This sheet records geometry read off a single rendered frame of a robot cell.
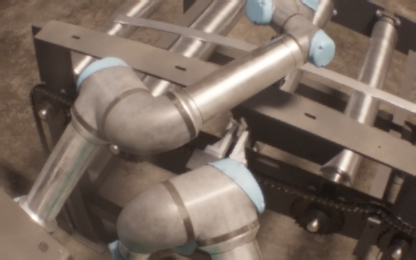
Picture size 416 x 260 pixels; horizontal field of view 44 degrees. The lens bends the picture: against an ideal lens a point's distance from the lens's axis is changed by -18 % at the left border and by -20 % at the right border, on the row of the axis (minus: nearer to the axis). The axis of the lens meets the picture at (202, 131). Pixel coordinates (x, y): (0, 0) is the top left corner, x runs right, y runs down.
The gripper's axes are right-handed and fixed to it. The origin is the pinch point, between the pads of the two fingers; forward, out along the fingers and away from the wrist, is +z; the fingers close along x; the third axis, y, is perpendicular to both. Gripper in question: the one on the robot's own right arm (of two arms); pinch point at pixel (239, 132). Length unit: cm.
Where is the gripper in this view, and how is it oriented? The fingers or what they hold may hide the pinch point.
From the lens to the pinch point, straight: 142.9
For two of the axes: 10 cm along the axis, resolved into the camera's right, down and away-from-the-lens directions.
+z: 4.5, -8.1, 3.7
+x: -8.9, -3.7, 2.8
